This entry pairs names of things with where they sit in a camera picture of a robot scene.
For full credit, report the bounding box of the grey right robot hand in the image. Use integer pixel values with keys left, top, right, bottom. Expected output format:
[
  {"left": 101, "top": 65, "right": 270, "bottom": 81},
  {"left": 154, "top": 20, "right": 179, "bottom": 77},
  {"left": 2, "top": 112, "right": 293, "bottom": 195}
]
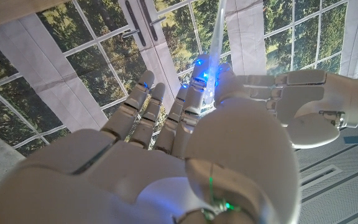
[{"left": 0, "top": 54, "right": 301, "bottom": 224}]

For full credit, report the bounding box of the grey perforated wall panel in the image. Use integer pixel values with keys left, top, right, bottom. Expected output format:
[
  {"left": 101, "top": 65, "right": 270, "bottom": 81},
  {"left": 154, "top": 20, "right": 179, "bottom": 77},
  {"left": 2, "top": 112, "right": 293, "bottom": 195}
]
[{"left": 295, "top": 29, "right": 358, "bottom": 224}]

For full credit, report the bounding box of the clear plastic pipette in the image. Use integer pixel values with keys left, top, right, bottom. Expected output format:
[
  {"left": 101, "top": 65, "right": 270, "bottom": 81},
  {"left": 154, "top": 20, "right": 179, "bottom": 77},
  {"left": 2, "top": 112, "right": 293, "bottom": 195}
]
[{"left": 203, "top": 0, "right": 228, "bottom": 105}]

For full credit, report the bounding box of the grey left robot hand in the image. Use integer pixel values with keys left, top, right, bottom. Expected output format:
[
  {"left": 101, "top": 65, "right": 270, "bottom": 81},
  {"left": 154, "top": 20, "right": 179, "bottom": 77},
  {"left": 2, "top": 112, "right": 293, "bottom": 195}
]
[{"left": 228, "top": 68, "right": 358, "bottom": 150}]

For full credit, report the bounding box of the printed window backdrop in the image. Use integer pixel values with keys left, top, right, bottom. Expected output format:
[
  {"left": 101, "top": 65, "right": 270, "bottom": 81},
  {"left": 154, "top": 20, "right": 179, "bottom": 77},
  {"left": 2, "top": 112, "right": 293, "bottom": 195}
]
[{"left": 0, "top": 0, "right": 358, "bottom": 157}]

